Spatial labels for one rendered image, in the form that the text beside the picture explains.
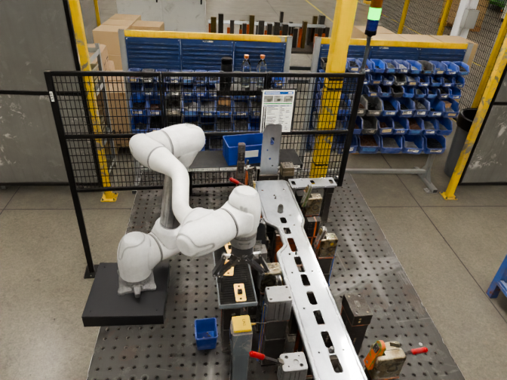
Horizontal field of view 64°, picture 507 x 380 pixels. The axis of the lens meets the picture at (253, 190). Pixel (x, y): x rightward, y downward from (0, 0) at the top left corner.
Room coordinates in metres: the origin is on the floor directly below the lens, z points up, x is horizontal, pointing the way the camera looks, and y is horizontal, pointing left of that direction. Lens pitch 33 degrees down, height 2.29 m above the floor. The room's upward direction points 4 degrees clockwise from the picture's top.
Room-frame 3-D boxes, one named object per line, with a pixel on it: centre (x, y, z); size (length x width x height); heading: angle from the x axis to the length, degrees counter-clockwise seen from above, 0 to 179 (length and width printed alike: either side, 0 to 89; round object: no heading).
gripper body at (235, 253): (1.04, 0.02, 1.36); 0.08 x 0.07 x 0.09; 101
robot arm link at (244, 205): (1.03, 0.03, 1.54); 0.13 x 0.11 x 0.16; 137
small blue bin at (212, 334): (1.16, 0.17, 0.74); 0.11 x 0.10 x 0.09; 12
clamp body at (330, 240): (1.54, -0.38, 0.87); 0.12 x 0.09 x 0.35; 102
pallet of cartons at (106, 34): (6.01, 1.86, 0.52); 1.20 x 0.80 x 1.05; 4
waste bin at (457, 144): (4.15, -2.42, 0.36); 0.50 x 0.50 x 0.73
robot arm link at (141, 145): (1.43, 0.43, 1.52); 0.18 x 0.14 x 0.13; 47
